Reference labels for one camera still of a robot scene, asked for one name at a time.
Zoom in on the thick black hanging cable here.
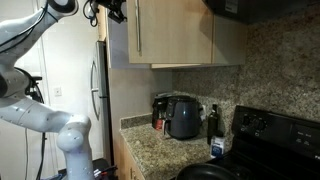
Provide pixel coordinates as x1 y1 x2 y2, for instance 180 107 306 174
14 67 47 180

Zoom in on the black air fryer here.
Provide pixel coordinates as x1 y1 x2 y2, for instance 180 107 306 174
164 95 203 141

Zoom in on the stainless steel refrigerator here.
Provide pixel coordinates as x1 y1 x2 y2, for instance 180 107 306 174
89 40 114 166

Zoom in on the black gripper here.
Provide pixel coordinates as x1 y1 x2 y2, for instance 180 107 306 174
96 0 128 24

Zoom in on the thin grey wall cable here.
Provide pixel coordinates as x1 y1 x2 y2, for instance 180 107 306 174
23 128 30 180

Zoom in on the dark glass bottle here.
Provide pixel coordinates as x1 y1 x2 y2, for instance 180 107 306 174
206 103 221 146

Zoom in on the wooden wall cabinet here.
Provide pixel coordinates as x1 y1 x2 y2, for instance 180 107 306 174
149 14 248 70

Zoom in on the blue white salt box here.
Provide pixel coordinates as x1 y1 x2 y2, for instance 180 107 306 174
209 134 227 160

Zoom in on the wooden base cabinet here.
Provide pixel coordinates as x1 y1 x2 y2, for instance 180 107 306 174
112 132 147 180

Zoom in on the black range hood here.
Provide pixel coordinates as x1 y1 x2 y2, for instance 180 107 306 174
202 0 320 27

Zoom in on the black frying pan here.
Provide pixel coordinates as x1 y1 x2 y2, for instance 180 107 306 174
174 162 243 180

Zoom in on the white wall plug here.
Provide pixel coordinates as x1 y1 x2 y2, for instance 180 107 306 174
198 104 207 122

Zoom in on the black kitchen stove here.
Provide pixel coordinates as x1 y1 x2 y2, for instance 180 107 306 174
204 105 320 180

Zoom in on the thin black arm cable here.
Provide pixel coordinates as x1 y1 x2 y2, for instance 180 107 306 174
0 0 100 48

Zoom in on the wooden cabinet door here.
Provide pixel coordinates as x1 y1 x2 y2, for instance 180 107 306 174
105 0 153 70
126 0 215 66

